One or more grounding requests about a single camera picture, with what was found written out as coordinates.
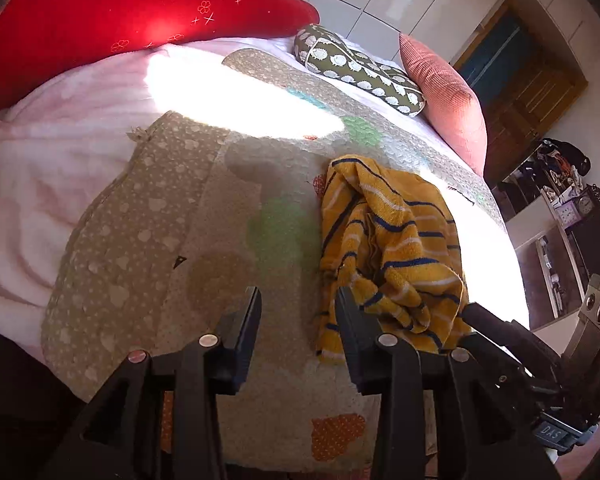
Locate pale pink fleece blanket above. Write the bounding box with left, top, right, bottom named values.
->
left=0, top=37, right=306, bottom=351

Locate pink ribbed cushion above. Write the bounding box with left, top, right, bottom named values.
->
left=399, top=32, right=488, bottom=178

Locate dark cluttered cabinet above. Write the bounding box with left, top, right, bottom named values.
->
left=495, top=137, right=600, bottom=332

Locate brown wooden door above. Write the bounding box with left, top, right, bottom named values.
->
left=452, top=0, right=588, bottom=181

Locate red floral pillow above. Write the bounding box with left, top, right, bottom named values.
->
left=0, top=0, right=321, bottom=116

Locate yellow striped knit sweater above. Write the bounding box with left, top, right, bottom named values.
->
left=314, top=155, right=473, bottom=366

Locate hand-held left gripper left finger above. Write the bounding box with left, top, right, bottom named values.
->
left=42, top=286, right=263, bottom=480

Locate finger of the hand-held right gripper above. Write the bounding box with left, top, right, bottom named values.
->
left=461, top=301, right=563, bottom=367
left=457, top=332, right=563, bottom=401

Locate beige patchwork quilt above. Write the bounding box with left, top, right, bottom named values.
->
left=40, top=47, right=508, bottom=476

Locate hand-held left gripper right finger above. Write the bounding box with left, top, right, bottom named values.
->
left=334, top=286, right=561, bottom=480

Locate green patterned bolster pillow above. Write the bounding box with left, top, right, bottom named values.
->
left=294, top=24, right=426, bottom=118

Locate small table clock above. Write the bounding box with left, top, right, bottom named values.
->
left=572, top=186, right=600, bottom=221

